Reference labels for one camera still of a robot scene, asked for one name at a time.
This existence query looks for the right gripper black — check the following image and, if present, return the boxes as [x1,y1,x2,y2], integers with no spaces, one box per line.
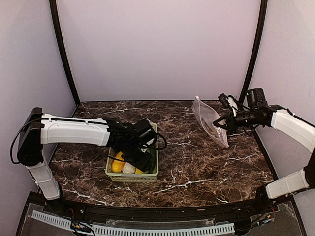
[214,108,261,133]

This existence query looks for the clear zip top bag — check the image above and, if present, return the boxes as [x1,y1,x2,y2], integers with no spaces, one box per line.
[191,95,229,148]

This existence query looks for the green white bok choy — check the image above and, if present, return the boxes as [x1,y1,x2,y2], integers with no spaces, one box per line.
[122,162,136,174]

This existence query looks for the yellow green mango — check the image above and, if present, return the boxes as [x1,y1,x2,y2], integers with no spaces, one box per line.
[135,168,143,175]

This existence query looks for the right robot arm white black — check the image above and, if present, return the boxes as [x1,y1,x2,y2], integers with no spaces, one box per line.
[213,88,315,213]

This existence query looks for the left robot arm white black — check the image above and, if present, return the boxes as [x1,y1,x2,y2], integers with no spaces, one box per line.
[11,107,166,214]

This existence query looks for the dark green cucumber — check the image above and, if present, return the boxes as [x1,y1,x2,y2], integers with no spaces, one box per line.
[146,148,157,174]

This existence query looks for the beige plastic basket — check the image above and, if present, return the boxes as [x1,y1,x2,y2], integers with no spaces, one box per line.
[105,120,159,182]

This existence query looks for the right clear acrylic plate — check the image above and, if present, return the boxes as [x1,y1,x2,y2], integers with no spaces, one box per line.
[247,201,303,236]

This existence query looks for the clear acrylic plate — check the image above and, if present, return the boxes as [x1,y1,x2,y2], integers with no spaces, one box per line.
[247,201,303,236]
[15,203,73,236]

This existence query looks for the left clear acrylic plate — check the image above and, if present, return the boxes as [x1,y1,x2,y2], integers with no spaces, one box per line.
[15,203,73,236]

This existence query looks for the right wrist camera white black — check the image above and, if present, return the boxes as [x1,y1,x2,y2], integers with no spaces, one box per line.
[218,93,240,117]

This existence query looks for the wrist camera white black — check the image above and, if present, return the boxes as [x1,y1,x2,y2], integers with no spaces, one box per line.
[218,93,240,117]
[133,119,167,151]

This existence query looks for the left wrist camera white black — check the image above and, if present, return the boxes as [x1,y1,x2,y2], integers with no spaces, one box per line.
[133,119,167,151]

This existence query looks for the black curved front rail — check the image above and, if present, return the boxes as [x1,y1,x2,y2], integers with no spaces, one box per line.
[27,191,293,222]

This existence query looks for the white slotted cable duct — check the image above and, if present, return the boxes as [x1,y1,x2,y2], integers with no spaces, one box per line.
[31,210,235,236]

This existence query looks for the right black frame post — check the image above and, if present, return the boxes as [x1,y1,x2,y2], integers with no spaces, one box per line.
[239,0,268,103]

